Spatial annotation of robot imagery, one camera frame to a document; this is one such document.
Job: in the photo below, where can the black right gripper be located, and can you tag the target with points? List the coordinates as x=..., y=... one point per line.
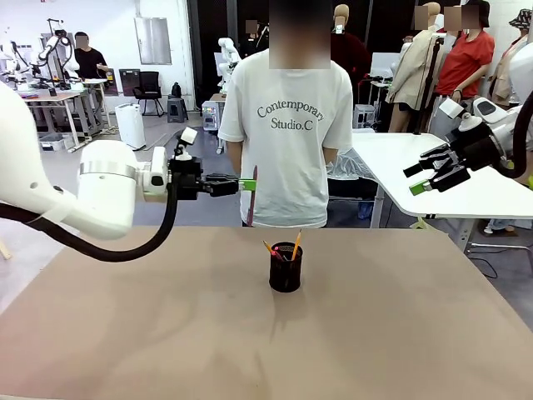
x=479, y=148

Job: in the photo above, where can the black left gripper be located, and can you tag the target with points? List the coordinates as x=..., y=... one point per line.
x=185, y=181

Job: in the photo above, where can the reddish brown pencil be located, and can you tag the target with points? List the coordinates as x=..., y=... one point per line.
x=251, y=208

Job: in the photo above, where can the orange pencil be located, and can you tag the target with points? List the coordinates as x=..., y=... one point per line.
x=267, y=245

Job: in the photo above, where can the black marker with red cap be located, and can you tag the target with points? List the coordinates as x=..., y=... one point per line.
x=275, y=251

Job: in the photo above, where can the yellow pencil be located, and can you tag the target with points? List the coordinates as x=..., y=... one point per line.
x=296, y=246

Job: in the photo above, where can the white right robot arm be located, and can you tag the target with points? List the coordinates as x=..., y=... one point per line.
x=506, y=125

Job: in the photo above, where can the person's right forearm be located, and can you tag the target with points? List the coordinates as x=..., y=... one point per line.
x=234, y=154

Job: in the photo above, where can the person's left forearm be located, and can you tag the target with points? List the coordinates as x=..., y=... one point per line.
x=330, y=153

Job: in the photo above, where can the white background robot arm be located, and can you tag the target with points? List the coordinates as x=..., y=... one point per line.
x=227, y=46

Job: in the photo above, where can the black mesh pen holder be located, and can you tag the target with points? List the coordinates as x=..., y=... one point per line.
x=285, y=275

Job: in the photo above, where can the white desk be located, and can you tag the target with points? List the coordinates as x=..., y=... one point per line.
x=458, y=204

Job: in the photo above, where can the computer tower with lights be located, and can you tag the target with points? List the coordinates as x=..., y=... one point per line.
x=210, y=116

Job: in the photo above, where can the person in white T-shirt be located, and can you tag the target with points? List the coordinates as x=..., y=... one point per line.
x=291, y=166

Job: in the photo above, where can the brown background robot table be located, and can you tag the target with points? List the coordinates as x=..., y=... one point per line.
x=216, y=97

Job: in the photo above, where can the black step stool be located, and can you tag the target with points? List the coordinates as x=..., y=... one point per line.
x=177, y=108

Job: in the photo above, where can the blue and white box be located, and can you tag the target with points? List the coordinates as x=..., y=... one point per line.
x=365, y=210

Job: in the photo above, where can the white box device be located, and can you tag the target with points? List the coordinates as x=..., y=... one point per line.
x=364, y=116

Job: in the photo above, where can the clear plastic sheet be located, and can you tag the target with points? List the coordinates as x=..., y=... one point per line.
x=350, y=164

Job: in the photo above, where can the mannequin in beige jacket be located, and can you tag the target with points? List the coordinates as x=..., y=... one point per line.
x=410, y=71

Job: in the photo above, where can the tall black tripod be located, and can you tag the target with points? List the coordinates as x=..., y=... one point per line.
x=433, y=62

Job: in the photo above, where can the small black bag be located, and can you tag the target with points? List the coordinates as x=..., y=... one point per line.
x=176, y=89

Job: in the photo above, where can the person in red shirt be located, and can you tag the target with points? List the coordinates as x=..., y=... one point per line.
x=466, y=62

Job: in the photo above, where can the mannequin with bucket hat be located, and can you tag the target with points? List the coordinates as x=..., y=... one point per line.
x=501, y=71

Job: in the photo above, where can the white air purifier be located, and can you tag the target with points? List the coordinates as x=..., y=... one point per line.
x=130, y=123

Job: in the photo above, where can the white board panel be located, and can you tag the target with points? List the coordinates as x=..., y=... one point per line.
x=383, y=64

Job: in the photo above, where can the black office chair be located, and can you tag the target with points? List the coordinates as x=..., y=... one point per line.
x=148, y=81

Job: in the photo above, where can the dark framed board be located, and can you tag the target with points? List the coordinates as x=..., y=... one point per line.
x=129, y=81

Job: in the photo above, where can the figure in dark red top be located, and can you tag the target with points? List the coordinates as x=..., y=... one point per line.
x=356, y=54

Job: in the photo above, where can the person in black with cap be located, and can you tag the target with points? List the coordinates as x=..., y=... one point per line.
x=260, y=41

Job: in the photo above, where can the person in black shirt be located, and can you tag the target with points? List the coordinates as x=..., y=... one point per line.
x=91, y=62

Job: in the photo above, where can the wooden stick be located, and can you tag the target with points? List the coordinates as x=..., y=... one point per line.
x=4, y=250

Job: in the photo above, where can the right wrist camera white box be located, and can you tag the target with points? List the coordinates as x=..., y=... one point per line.
x=451, y=108

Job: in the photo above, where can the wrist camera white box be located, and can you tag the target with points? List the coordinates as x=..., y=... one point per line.
x=451, y=108
x=188, y=136

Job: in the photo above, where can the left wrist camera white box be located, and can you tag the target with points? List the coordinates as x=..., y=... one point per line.
x=188, y=136

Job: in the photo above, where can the grey wall panel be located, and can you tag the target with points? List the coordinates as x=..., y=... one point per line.
x=152, y=39

